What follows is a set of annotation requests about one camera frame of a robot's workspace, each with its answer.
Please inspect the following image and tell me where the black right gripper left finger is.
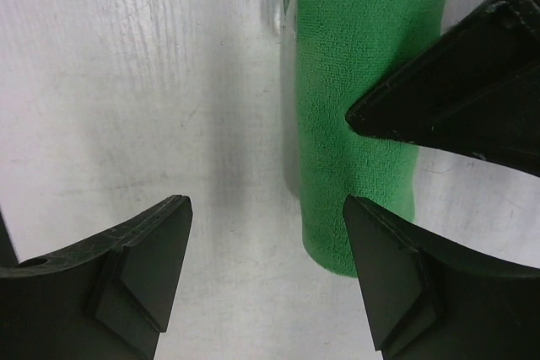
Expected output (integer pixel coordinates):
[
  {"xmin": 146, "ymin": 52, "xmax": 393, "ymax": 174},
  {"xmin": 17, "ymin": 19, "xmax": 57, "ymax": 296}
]
[{"xmin": 1, "ymin": 195, "xmax": 193, "ymax": 359}]

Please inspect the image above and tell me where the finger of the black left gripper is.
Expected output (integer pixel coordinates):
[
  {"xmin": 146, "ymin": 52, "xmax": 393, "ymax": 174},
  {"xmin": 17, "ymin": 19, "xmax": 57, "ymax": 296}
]
[{"xmin": 346, "ymin": 0, "xmax": 539, "ymax": 175}]

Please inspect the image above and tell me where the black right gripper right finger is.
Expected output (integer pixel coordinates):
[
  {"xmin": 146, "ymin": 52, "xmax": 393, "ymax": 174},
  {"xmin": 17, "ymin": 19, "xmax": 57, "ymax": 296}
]
[{"xmin": 343, "ymin": 196, "xmax": 539, "ymax": 359}]

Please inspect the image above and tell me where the green cloth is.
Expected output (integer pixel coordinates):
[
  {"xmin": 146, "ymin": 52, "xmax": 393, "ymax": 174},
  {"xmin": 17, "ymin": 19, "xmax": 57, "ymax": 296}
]
[{"xmin": 283, "ymin": 0, "xmax": 446, "ymax": 277}]

